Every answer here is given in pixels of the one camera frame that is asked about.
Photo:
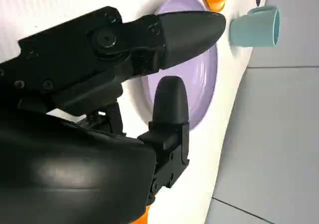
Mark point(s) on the pale green mug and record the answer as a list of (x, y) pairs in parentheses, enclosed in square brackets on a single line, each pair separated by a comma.
[(249, 30)]

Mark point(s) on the lilac plate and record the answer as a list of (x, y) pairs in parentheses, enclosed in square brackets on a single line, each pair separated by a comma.
[(202, 79)]

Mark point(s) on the orange white round toy bread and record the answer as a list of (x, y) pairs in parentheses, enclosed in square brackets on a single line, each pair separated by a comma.
[(145, 215)]

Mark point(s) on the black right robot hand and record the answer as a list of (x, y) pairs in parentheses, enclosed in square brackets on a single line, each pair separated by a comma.
[(62, 159)]

